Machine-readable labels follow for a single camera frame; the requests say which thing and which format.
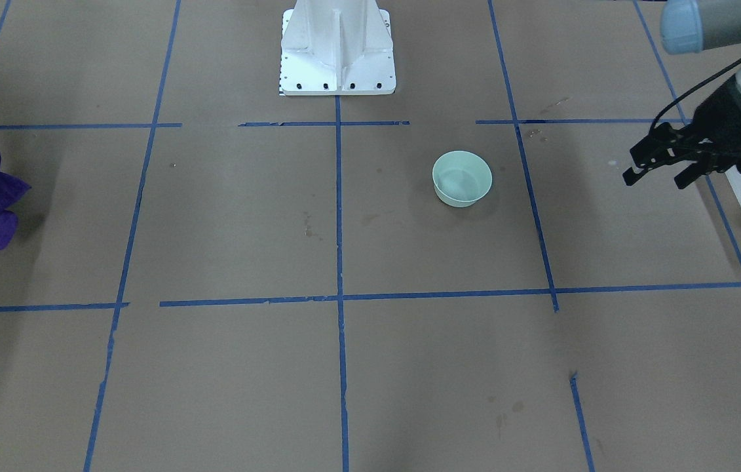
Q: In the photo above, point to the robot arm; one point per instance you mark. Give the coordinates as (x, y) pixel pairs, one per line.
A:
(695, 26)

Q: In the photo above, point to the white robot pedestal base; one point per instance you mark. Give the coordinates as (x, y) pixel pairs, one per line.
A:
(336, 48)

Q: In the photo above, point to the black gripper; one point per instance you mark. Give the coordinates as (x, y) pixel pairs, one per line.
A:
(722, 113)

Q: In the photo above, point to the mint green bowl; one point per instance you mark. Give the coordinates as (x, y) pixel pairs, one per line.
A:
(461, 178)

